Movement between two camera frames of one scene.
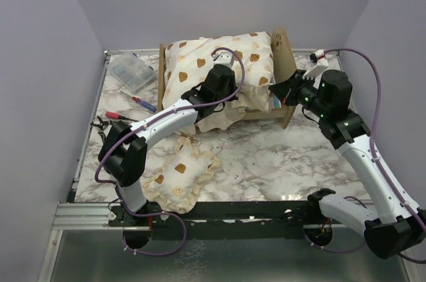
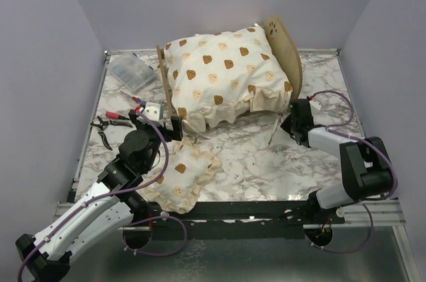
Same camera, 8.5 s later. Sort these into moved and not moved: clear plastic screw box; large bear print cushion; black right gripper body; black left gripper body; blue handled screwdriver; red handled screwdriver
Moved: large bear print cushion; black left gripper body; black right gripper body
Not moved: clear plastic screw box; blue handled screwdriver; red handled screwdriver
